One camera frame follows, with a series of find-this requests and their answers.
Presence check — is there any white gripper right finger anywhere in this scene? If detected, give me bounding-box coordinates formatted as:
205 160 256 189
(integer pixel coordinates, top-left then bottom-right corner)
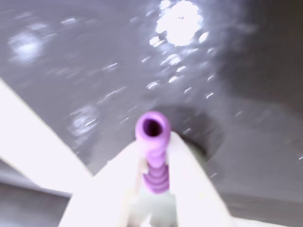
167 131 234 227

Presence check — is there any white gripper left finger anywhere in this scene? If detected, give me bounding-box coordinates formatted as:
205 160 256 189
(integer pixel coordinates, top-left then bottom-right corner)
58 140 144 227

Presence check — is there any purple ribbed pen grip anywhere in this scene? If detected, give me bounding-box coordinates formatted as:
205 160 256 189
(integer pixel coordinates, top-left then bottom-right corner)
134 111 172 196

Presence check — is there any black glossy table mat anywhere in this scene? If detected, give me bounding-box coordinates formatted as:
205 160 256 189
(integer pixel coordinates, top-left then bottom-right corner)
0 0 303 227

